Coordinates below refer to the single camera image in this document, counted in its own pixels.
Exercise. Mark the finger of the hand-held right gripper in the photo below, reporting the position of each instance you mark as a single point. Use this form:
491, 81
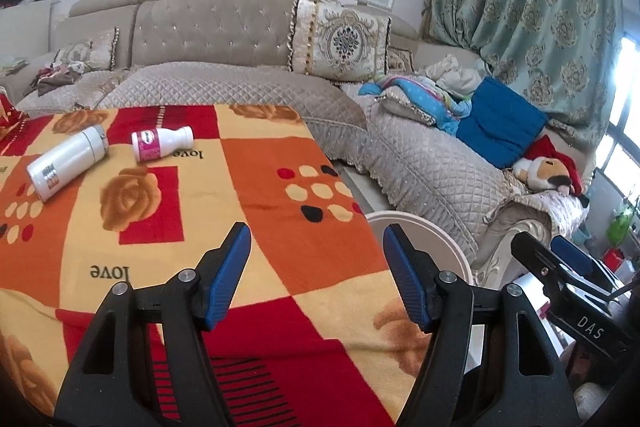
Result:
580, 254
545, 262

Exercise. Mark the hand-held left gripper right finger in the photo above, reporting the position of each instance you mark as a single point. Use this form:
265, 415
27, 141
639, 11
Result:
405, 277

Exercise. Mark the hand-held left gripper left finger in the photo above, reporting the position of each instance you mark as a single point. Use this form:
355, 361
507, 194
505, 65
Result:
227, 277

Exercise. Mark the white round bucket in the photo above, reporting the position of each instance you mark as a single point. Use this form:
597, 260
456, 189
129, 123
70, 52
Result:
440, 247

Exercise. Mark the papers on sofa arm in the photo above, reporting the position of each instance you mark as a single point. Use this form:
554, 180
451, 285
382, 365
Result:
12, 67

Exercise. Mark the green plastic bag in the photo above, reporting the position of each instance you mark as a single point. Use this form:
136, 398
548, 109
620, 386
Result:
620, 224

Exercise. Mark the red orange printed blanket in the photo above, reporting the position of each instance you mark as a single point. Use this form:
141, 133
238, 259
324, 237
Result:
150, 232

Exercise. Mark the red and white plush toy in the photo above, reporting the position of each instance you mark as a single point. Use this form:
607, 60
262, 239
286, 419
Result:
545, 169

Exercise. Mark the blue cushion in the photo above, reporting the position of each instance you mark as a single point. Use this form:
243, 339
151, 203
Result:
500, 124

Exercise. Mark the small white bottle pink label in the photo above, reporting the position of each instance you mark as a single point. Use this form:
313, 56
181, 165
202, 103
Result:
160, 143

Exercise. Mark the light blue printed quilt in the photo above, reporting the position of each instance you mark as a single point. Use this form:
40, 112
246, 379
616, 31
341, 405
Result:
415, 102

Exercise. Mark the white thermos bottle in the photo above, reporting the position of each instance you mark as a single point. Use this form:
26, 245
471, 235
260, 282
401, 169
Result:
65, 162

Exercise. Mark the beige crumpled clothes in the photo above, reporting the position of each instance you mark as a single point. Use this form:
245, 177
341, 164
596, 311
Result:
455, 77

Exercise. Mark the small brown patterned cushion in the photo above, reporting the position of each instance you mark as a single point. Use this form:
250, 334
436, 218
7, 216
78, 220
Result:
400, 61

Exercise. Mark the teal patterned curtain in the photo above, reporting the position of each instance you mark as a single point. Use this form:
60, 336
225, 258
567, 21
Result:
525, 17

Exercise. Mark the large ornate embroidered cushion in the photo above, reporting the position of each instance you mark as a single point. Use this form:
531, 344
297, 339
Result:
340, 42

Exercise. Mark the beige tufted sofa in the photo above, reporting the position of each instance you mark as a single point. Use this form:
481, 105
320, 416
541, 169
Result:
215, 32

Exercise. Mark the brown clothes pile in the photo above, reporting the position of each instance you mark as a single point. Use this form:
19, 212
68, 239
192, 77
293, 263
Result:
57, 79

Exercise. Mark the striped beige cushion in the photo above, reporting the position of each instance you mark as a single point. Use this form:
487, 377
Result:
87, 52

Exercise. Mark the white cabinet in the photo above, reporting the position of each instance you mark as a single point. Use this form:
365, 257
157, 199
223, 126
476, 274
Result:
25, 27

